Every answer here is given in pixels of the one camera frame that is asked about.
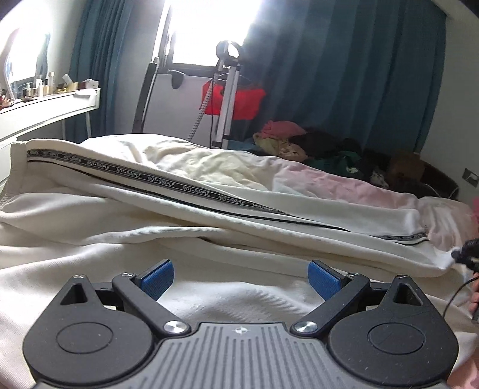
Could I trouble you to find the oval mirror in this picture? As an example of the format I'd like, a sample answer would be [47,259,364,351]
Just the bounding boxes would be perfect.
[1,29,24,101]

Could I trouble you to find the white dressing table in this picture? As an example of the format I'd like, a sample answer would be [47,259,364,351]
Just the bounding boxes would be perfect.
[1,88,101,185]

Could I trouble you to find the red bag on stand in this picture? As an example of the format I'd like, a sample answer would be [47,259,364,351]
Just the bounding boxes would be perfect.
[204,83,266,121]

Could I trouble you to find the person's right hand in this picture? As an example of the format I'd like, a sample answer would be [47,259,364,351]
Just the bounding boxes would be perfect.
[469,273,479,324]

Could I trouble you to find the cosmetic bottles on table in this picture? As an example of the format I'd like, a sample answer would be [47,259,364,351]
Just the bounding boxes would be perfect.
[1,72,99,104]

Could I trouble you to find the pile of colourful clothes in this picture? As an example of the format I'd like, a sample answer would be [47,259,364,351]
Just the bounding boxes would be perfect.
[252,121,460,200]

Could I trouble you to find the pink pastel bed sheet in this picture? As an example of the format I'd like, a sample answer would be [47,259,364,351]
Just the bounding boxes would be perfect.
[82,134,478,250]

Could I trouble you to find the white garment with black trim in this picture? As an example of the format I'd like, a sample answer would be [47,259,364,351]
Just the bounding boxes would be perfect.
[1,139,477,388]

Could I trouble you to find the teal curtain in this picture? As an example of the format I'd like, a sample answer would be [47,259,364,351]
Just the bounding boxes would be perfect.
[66,0,447,154]

